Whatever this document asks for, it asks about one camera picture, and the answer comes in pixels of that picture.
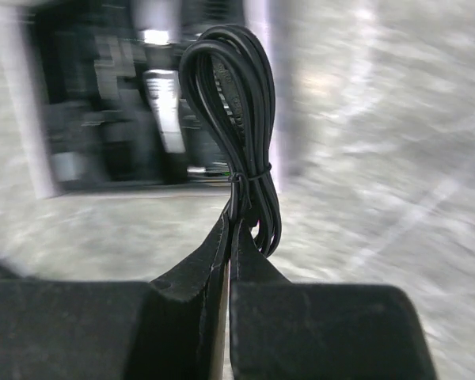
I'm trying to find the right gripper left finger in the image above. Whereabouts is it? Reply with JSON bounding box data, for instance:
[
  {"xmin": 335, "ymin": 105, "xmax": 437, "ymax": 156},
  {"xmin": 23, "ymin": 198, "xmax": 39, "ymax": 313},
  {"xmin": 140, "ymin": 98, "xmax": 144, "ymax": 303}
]
[{"xmin": 0, "ymin": 216, "xmax": 229, "ymax": 379}]

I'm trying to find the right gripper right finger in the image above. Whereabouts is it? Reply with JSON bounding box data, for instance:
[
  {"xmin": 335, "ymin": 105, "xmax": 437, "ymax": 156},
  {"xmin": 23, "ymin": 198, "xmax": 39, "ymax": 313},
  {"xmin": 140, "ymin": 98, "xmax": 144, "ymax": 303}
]
[{"xmin": 230, "ymin": 222, "xmax": 437, "ymax": 380}]

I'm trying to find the white box with black tray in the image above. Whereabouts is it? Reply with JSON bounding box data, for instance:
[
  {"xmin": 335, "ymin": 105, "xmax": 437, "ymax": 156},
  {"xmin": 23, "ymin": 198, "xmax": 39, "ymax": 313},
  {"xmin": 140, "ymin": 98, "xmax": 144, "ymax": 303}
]
[{"xmin": 0, "ymin": 1, "xmax": 292, "ymax": 199}]

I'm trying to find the black power cord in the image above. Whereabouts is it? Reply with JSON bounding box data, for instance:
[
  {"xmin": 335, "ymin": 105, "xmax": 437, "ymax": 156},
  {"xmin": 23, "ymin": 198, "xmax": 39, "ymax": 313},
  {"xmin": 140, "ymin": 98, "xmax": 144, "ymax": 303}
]
[{"xmin": 179, "ymin": 24, "xmax": 283, "ymax": 257}]

